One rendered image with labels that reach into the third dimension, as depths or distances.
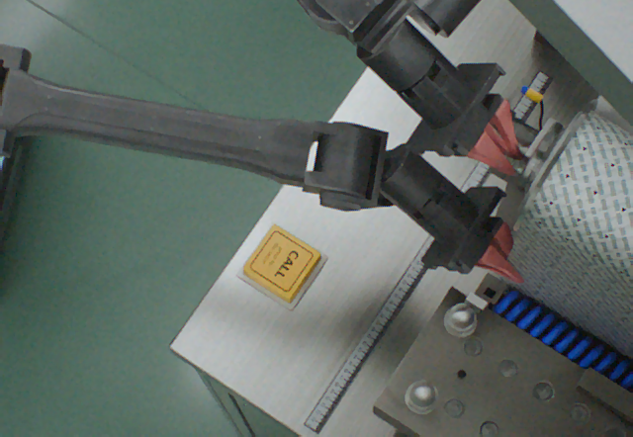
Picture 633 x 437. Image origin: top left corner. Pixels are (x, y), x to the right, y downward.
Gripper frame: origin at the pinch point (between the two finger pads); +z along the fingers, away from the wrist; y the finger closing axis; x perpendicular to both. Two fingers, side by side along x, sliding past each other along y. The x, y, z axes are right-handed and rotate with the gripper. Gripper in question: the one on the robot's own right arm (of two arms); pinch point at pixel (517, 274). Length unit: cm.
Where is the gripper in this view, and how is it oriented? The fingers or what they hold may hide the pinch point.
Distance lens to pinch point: 141.4
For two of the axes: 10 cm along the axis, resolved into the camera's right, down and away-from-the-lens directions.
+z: 7.3, 6.0, 3.1
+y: -5.5, 8.0, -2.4
